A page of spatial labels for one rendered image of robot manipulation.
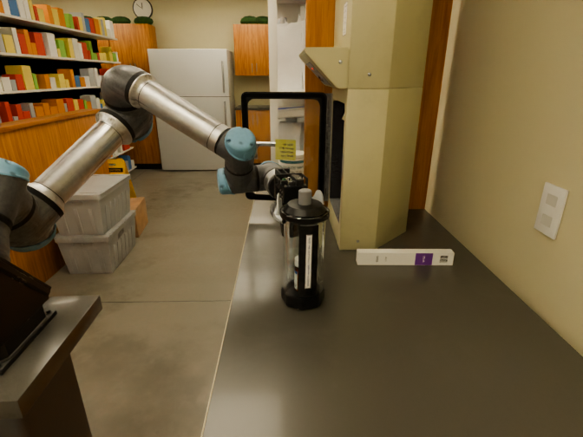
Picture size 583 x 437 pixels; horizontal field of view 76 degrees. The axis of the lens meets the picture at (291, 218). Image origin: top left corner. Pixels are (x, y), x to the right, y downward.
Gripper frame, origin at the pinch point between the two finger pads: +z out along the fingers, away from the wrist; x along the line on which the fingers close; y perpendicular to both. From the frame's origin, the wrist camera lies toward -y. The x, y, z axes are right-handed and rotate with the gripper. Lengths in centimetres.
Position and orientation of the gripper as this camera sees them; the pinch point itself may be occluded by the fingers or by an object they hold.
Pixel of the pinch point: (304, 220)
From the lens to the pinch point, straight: 81.7
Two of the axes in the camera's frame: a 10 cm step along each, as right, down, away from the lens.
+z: 2.8, 3.6, -8.9
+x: 9.6, -0.9, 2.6
